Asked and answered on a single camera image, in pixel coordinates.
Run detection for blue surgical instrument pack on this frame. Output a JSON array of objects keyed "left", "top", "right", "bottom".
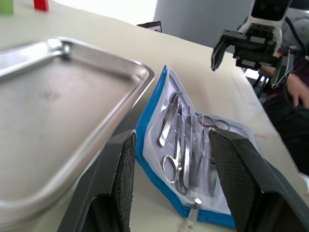
[{"left": 134, "top": 65, "right": 260, "bottom": 229}]

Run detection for black chair frame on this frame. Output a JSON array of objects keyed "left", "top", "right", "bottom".
[{"left": 244, "top": 67, "right": 270, "bottom": 99}]

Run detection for green block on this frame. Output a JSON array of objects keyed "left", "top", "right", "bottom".
[{"left": 0, "top": 0, "right": 14, "bottom": 15}]

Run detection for silver forceps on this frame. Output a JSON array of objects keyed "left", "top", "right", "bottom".
[{"left": 157, "top": 91, "right": 182, "bottom": 147}]

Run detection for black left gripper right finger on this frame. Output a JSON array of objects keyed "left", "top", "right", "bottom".
[{"left": 208, "top": 127, "right": 309, "bottom": 232}]

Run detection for person's dark clothed body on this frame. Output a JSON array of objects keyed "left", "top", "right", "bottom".
[{"left": 260, "top": 55, "right": 309, "bottom": 177}]

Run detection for person's bare hand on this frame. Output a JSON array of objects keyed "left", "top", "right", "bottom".
[{"left": 284, "top": 72, "right": 309, "bottom": 109}]

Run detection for red block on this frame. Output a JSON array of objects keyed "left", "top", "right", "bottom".
[{"left": 33, "top": 0, "right": 49, "bottom": 12}]

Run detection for silver ring-handled hemostat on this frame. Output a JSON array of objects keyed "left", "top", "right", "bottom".
[{"left": 197, "top": 115, "right": 230, "bottom": 198}]

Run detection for silver scalpel handle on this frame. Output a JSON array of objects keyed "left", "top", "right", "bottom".
[{"left": 183, "top": 104, "right": 195, "bottom": 189}]

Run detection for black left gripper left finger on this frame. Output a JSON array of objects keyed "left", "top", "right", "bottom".
[{"left": 57, "top": 129, "right": 137, "bottom": 232}]

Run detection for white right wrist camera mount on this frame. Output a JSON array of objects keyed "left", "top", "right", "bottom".
[{"left": 238, "top": 0, "right": 292, "bottom": 48}]

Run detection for metal instrument tray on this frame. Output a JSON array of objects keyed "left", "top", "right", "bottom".
[{"left": 0, "top": 36, "right": 155, "bottom": 232}]

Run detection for black flat device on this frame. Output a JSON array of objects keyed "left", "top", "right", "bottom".
[{"left": 136, "top": 21, "right": 163, "bottom": 33}]

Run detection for silver surgical scissors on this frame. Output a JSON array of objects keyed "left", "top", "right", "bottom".
[{"left": 161, "top": 102, "right": 188, "bottom": 194}]

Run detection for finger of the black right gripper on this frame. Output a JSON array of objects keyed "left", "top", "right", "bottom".
[
  {"left": 270, "top": 52, "right": 291, "bottom": 89},
  {"left": 211, "top": 35, "right": 233, "bottom": 72}
]

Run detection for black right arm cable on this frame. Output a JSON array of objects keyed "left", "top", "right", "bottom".
[{"left": 282, "top": 15, "right": 309, "bottom": 114}]

